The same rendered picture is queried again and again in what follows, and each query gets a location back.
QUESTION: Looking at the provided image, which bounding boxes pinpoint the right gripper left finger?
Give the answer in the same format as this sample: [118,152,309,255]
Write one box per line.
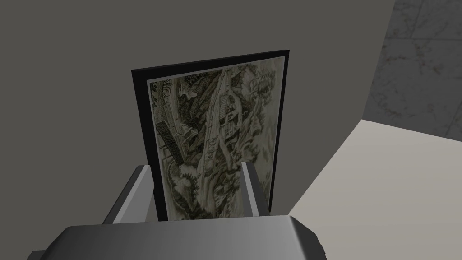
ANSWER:
[102,165,157,225]

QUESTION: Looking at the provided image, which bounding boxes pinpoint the black framed landscape picture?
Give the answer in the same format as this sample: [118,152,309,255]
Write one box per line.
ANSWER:
[130,49,290,222]

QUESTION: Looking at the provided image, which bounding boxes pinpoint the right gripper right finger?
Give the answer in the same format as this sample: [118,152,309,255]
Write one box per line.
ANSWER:
[240,161,271,218]

